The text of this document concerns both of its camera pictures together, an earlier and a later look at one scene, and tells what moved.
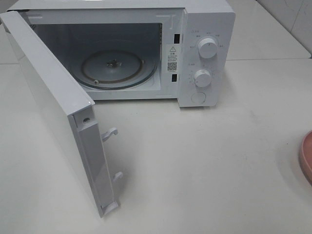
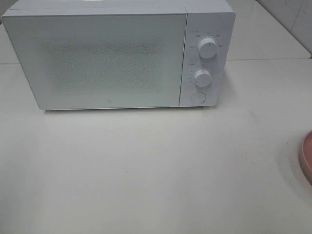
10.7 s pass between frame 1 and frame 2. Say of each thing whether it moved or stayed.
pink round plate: stayed
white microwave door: moved
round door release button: stayed
